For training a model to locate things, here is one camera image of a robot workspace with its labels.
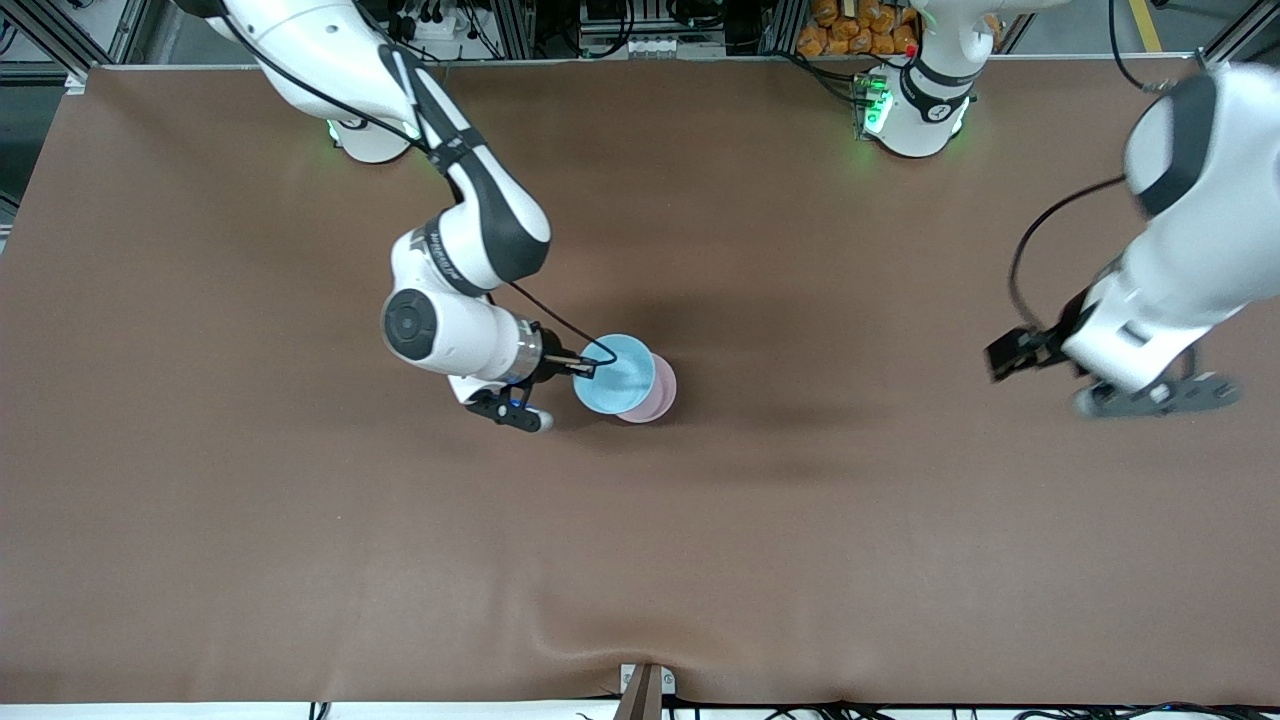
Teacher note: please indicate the brown table mat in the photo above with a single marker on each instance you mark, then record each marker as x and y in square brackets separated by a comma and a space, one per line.
[640, 560]

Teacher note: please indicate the orange snack bag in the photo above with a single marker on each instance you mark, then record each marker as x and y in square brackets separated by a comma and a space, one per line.
[850, 28]

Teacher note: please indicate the blue bowl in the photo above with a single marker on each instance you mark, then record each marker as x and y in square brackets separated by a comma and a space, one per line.
[625, 380]

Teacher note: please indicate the pink bowl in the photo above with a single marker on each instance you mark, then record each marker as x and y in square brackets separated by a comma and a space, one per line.
[662, 395]

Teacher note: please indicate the metal table clamp bracket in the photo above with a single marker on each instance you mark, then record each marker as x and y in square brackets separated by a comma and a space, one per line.
[645, 690]

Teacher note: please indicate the white terminal block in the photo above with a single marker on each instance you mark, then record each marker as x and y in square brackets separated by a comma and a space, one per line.
[652, 46]

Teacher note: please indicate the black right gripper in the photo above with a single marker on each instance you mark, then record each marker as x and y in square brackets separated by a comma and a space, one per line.
[552, 361]

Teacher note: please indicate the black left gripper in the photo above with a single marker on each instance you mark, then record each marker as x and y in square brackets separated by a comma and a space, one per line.
[1046, 341]

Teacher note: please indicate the aluminium frame profile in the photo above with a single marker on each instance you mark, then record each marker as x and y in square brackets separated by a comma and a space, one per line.
[1235, 40]

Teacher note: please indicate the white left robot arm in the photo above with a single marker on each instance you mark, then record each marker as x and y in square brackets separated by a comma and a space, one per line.
[1200, 260]

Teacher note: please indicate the white power strip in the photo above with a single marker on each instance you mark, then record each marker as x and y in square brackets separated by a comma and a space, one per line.
[420, 20]

